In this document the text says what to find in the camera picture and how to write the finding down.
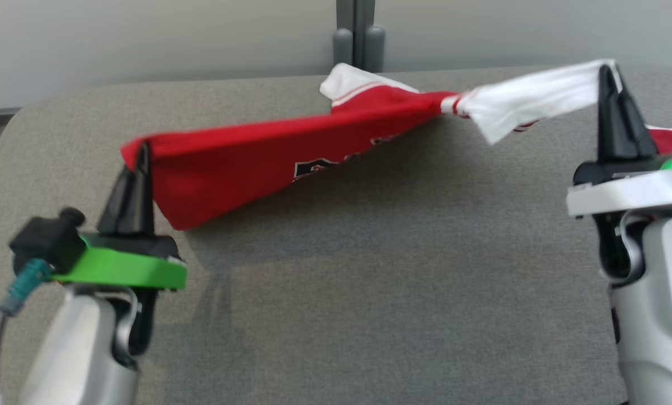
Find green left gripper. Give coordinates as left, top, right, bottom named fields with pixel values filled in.
left=52, top=141, right=188, bottom=291

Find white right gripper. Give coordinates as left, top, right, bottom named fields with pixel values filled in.
left=566, top=63, right=672, bottom=218

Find red Bulls 23 shorts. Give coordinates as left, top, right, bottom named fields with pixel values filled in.
left=644, top=124, right=672, bottom=157

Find red white-trimmed jersey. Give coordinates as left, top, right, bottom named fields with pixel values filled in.
left=120, top=58, right=618, bottom=232

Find teal cable connector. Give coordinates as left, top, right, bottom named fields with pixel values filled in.
left=0, top=257, right=53, bottom=317

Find grey cylindrical post cap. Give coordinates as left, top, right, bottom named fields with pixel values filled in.
left=363, top=25, right=386, bottom=73
left=332, top=28, right=354, bottom=73

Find grey partition post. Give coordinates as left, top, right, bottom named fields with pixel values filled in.
left=336, top=0, right=377, bottom=72

